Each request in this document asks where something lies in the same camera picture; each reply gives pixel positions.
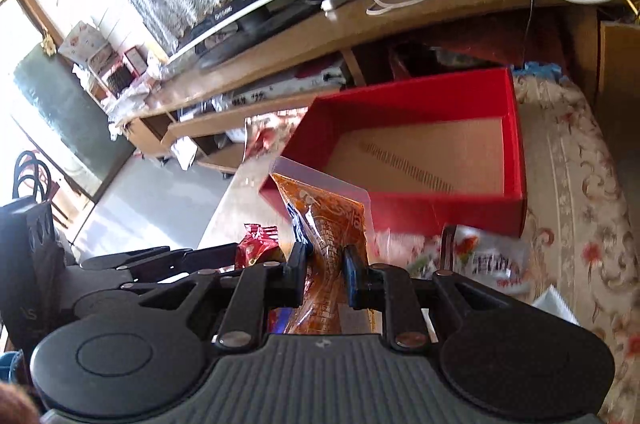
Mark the dark green board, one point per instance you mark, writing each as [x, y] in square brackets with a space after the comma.
[70, 118]

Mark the wooden television cabinet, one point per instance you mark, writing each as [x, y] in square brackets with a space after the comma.
[360, 28]

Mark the red cardboard box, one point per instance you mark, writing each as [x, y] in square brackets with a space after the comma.
[425, 163]

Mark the white green snack packet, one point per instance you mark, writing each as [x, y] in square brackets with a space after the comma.
[480, 259]

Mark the orange snack packet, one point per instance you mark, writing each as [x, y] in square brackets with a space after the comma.
[325, 234]

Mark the white audio receiver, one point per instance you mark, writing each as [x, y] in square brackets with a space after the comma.
[290, 86]

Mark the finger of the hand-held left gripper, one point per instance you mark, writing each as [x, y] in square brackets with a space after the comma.
[210, 258]
[130, 259]

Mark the floral cloth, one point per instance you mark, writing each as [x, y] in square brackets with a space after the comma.
[575, 204]

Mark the white adapter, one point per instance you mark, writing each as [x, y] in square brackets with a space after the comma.
[334, 1]

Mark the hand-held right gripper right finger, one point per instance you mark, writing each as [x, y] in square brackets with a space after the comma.
[351, 276]

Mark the black chair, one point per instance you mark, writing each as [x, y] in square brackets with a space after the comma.
[32, 176]

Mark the pile of small boxes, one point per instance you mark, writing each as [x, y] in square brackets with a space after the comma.
[110, 63]

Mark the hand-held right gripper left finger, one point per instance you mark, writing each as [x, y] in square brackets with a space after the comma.
[299, 266]

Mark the red snack packet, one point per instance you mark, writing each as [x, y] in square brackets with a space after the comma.
[257, 246]

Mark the red patterned bag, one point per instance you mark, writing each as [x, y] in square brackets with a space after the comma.
[265, 136]

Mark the plain white packet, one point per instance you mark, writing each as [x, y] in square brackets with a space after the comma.
[557, 304]

